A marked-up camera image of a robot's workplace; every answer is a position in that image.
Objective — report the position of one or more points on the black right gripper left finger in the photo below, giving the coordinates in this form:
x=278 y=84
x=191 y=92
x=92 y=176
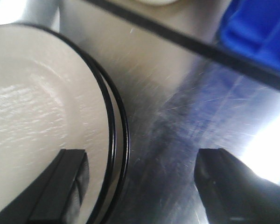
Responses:
x=55 y=196

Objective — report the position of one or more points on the blue plastic crate overhead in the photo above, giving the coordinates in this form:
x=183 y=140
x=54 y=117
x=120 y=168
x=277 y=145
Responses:
x=252 y=28

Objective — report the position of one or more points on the right beige black-rimmed plate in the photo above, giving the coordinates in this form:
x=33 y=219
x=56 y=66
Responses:
x=54 y=96

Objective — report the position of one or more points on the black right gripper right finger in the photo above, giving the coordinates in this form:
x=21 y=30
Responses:
x=232 y=193

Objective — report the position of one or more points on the beige plastic container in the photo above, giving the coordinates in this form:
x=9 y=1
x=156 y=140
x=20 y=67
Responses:
x=157 y=2

